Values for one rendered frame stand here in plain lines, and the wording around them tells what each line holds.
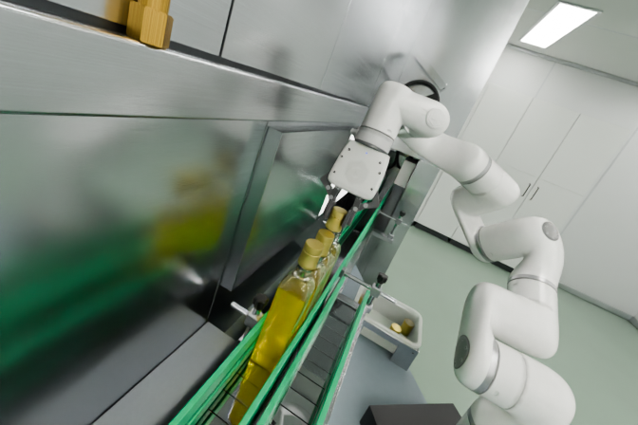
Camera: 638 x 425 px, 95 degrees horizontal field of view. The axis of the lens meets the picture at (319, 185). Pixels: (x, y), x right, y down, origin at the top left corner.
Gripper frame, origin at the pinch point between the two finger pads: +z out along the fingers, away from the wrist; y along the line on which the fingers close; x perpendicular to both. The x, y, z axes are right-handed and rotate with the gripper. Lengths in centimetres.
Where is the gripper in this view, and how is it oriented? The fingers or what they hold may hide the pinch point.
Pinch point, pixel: (338, 213)
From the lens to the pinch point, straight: 61.6
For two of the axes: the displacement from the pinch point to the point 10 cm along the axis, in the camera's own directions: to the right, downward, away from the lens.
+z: -4.2, 9.0, 0.7
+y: 8.7, 4.3, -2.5
